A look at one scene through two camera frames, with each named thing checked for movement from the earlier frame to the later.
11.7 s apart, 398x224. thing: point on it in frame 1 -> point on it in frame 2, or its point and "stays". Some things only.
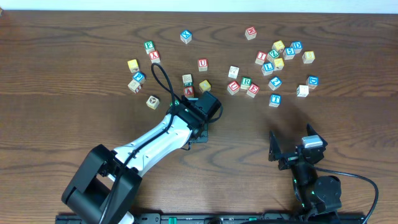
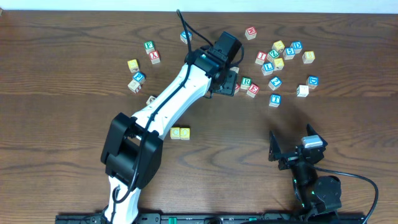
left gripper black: [185, 101] -> [229, 84]
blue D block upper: [297, 46] stays
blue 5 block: [288, 53] stays
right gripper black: [292, 156] stays
